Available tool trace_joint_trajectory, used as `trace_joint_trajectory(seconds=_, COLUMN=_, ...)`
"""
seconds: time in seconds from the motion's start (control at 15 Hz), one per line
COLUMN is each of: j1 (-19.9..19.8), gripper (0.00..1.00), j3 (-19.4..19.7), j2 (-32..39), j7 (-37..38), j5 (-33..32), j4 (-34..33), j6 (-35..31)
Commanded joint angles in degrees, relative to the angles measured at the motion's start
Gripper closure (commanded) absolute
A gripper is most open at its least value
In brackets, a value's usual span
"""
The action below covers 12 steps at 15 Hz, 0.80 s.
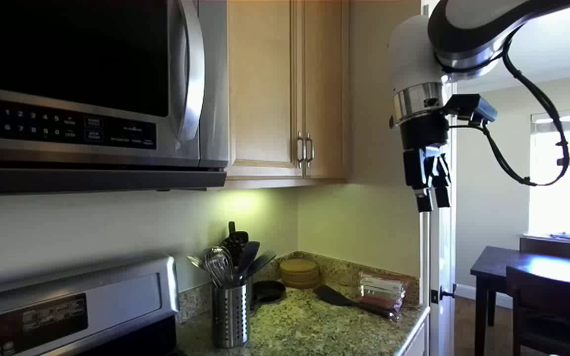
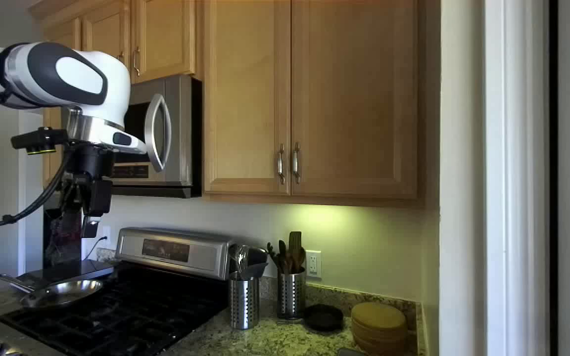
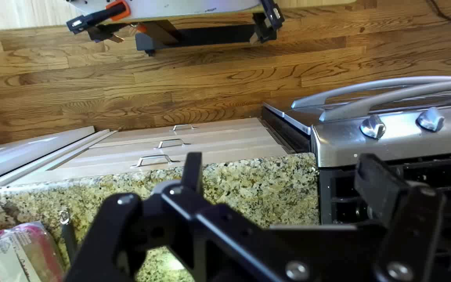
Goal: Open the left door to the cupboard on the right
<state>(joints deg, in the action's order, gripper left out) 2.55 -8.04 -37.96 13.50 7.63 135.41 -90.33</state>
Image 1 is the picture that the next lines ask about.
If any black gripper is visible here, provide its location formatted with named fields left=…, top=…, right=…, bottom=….
left=399, top=113, right=453, bottom=214

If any wide light wood cupboard door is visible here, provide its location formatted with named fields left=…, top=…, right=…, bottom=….
left=225, top=0, right=304, bottom=180

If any white room door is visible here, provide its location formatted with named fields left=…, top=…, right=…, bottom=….
left=417, top=127, right=461, bottom=356

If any black door latch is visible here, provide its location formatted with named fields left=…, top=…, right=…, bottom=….
left=427, top=287, right=459, bottom=307

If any narrow light wood cupboard door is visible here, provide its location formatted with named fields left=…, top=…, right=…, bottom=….
left=300, top=0, right=352, bottom=184

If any light wood cupboard carcass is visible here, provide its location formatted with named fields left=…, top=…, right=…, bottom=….
left=223, top=0, right=352, bottom=192

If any clear plastic food bag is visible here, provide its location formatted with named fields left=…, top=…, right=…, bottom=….
left=356, top=271, right=409, bottom=319

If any dark wooden chair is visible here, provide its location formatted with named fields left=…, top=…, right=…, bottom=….
left=504, top=263, right=570, bottom=356
left=516, top=234, right=570, bottom=265

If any bright window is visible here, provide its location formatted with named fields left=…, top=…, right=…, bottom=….
left=526, top=109, right=570, bottom=244

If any dark wooden dining table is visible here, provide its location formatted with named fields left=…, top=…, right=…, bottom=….
left=467, top=244, right=570, bottom=356

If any black spatula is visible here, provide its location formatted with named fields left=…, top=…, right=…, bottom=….
left=310, top=283, right=399, bottom=323

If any white base cabinet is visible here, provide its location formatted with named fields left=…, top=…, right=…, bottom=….
left=397, top=311, right=433, bottom=356

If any small black dish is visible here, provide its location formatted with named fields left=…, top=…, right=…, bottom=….
left=249, top=279, right=289, bottom=311

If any black plastic ladle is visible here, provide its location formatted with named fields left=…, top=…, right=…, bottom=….
left=233, top=240, right=263, bottom=285

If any black slotted turner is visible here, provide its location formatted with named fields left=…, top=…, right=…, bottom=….
left=219, top=220, right=251, bottom=267

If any ribbed metal utensil canister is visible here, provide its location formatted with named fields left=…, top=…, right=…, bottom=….
left=209, top=281, right=253, bottom=350

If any stainless steel stove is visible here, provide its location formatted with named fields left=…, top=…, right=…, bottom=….
left=0, top=255, right=182, bottom=356

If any stainless steel microwave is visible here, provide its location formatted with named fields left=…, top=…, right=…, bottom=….
left=0, top=0, right=231, bottom=198

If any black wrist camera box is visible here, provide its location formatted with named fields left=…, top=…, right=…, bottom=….
left=443, top=93, right=498, bottom=131

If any metal wire whisk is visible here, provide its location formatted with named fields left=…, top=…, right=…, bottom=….
left=200, top=246, right=237, bottom=289

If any silver microwave door handle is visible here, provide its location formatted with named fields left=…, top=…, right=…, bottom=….
left=166, top=0, right=207, bottom=145

